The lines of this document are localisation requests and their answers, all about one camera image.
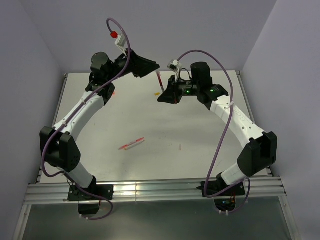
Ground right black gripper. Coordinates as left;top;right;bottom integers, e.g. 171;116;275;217
157;75;200;105

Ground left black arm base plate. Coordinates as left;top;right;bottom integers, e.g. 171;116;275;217
67;184;114;202

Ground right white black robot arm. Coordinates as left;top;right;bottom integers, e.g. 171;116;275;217
158;60;278;195

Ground white pen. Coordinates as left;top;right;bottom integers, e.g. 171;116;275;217
124;140;145;151

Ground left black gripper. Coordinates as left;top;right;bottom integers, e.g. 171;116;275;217
106;48;159;83

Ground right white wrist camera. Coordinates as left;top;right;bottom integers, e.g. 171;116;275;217
167;59;182;82

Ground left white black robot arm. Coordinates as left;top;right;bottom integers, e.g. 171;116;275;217
39;49;160;200

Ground dark red pen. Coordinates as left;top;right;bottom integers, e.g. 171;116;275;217
156;70;165;92

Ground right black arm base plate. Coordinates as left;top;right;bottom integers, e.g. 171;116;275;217
199;180;246;198

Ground aluminium frame rail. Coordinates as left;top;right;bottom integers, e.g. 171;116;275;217
23;176;287;205

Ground red pen with clear barrel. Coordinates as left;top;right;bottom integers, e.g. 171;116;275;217
118;137;145;150

